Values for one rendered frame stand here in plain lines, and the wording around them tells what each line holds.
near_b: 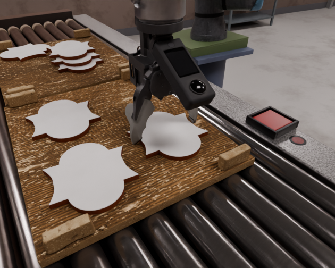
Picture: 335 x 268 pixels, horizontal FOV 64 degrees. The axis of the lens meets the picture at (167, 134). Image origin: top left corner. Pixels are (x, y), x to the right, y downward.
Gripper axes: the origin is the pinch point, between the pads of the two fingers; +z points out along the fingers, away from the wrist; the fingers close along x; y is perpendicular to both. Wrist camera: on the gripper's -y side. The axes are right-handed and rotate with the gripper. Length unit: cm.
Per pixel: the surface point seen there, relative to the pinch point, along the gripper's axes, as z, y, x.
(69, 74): 0.1, 37.5, 8.4
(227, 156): -2.3, -12.7, -3.3
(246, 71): 93, 166, -206
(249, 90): 93, 130, -174
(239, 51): 7, 41, -58
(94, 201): -0.6, -9.0, 17.1
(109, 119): 0.3, 10.7, 7.4
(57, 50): -3, 49, 8
